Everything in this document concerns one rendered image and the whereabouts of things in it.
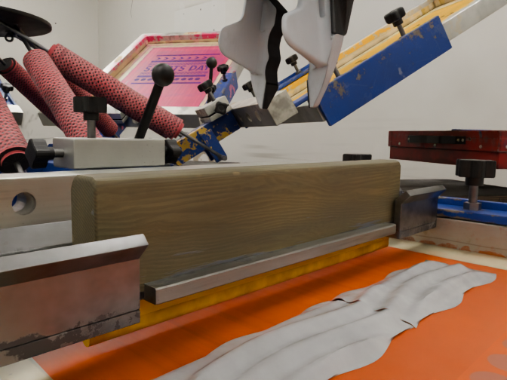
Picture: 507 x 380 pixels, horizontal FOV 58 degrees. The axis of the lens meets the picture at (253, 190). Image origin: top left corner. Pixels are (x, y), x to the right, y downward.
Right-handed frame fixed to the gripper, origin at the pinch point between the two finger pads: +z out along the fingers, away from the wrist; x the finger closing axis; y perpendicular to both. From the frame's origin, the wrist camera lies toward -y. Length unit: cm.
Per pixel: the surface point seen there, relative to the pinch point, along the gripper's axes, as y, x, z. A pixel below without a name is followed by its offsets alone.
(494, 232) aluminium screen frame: -25.4, 8.9, 13.5
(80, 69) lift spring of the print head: -14, -66, -9
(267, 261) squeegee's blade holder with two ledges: 5.3, 2.4, 12.6
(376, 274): -9.3, 3.4, 16.3
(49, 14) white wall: -153, -412, -103
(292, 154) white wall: -201, -161, 14
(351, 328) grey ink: 4.7, 9.3, 15.7
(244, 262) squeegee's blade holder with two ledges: 7.2, 2.0, 12.5
